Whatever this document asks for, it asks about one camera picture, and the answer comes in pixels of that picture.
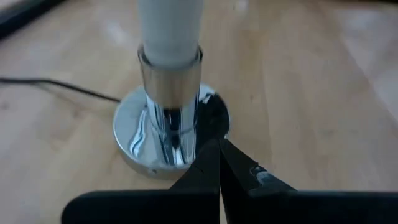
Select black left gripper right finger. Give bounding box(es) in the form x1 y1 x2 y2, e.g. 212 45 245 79
219 138 398 224

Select chrome lamp socket base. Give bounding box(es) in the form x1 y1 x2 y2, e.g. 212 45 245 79
112 45 231 180

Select white reflector lightbulb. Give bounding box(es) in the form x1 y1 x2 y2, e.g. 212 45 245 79
136 0 205 70

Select black lamp power cord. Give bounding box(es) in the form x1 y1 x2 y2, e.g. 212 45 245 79
0 77 121 103

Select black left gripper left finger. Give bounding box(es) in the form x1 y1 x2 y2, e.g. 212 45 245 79
60 138 221 224

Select black aluminium table frame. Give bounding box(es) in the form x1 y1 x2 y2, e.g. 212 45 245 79
0 0 65 40

